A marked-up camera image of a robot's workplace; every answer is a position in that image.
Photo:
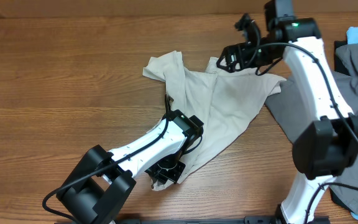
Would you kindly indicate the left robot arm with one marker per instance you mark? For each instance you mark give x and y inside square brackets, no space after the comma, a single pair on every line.
[101,182]

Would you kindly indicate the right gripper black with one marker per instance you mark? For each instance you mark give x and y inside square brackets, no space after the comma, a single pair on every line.
[240,51]

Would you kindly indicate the beige shorts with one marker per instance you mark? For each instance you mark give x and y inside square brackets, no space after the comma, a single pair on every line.
[225,102]

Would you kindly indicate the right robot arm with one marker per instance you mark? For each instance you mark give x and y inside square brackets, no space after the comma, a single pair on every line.
[282,26]

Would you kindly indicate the grey shorts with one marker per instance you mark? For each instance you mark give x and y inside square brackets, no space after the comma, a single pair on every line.
[320,124]

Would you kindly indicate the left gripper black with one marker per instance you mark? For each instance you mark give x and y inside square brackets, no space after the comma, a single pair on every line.
[174,174]

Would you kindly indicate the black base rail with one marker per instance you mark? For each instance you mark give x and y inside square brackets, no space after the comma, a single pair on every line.
[197,221]

